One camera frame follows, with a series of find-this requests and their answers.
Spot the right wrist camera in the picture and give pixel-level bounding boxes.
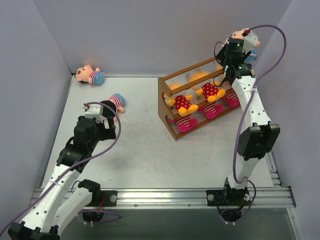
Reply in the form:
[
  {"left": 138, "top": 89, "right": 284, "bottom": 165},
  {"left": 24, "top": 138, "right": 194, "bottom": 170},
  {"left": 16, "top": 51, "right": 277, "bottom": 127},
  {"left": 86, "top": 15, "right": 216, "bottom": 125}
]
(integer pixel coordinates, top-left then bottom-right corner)
[{"left": 242, "top": 29, "right": 261, "bottom": 54}]

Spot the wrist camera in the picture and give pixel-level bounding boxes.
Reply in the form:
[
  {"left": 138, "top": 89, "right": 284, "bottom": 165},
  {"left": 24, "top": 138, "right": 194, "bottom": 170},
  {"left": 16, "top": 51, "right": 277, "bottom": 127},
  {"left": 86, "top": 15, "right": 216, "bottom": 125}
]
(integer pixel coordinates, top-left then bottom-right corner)
[
  {"left": 242, "top": 29, "right": 261, "bottom": 54},
  {"left": 82, "top": 104, "right": 104, "bottom": 123}
]

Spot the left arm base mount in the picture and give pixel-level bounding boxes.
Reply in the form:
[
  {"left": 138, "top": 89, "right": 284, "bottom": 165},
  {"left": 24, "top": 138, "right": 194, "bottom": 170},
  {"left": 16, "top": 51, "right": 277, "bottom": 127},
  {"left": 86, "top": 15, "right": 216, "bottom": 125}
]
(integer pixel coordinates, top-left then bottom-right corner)
[{"left": 99, "top": 190, "right": 118, "bottom": 207}]

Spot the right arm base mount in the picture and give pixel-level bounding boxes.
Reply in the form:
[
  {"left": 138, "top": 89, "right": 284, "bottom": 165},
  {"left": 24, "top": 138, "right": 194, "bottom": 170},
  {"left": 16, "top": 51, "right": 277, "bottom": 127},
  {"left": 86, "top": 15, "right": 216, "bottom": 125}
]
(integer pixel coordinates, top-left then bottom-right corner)
[{"left": 206, "top": 178, "right": 251, "bottom": 207}]

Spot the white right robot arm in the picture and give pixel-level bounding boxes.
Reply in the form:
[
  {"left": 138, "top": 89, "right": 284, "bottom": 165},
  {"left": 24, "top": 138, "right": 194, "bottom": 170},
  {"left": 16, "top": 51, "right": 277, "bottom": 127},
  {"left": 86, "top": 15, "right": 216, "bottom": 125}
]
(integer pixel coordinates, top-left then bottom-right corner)
[{"left": 216, "top": 38, "right": 280, "bottom": 192}]

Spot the yellow fox plush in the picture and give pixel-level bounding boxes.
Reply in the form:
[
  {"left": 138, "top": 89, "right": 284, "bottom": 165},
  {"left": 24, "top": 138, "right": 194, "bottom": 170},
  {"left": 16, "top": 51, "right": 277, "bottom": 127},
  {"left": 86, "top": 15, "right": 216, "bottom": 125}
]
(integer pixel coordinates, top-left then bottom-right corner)
[
  {"left": 191, "top": 78, "right": 226, "bottom": 103},
  {"left": 165, "top": 89, "right": 199, "bottom": 117}
]

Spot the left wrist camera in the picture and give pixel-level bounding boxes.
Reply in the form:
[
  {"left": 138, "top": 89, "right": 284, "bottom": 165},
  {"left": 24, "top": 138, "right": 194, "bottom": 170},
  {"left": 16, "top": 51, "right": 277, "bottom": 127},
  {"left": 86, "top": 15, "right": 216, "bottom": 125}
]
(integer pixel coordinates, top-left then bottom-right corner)
[{"left": 82, "top": 104, "right": 104, "bottom": 123}]

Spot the black hair boy plush centre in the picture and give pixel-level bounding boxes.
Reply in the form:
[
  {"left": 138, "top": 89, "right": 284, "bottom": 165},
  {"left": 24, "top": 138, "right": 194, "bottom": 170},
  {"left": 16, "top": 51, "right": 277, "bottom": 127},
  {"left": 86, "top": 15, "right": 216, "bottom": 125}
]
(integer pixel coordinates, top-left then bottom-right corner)
[{"left": 100, "top": 93, "right": 126, "bottom": 118}]

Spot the white pink plush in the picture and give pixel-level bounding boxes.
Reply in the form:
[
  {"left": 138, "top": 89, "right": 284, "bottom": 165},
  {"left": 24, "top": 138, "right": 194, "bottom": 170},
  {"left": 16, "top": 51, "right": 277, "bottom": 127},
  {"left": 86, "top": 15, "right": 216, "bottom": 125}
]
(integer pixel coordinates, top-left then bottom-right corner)
[
  {"left": 169, "top": 115, "right": 198, "bottom": 133},
  {"left": 222, "top": 91, "right": 240, "bottom": 108},
  {"left": 201, "top": 102, "right": 224, "bottom": 120}
]

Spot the aluminium table edge rail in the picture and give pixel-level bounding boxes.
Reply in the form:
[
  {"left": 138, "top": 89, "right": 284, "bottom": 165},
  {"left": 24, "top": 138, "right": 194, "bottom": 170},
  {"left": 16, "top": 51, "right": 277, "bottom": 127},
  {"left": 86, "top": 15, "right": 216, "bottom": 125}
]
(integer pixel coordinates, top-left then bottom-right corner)
[{"left": 101, "top": 187, "right": 296, "bottom": 210}]

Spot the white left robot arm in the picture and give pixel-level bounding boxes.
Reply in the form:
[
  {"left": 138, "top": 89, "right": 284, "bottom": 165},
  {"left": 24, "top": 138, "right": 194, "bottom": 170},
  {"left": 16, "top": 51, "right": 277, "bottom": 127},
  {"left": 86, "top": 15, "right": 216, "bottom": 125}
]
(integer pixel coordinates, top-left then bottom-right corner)
[{"left": 7, "top": 114, "right": 120, "bottom": 240}]

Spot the wooden toy shelf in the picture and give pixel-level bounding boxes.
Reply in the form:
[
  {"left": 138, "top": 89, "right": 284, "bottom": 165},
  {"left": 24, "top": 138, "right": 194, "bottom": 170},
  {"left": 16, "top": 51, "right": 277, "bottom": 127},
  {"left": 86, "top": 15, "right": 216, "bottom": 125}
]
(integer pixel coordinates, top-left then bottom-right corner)
[{"left": 158, "top": 57, "right": 240, "bottom": 140}]

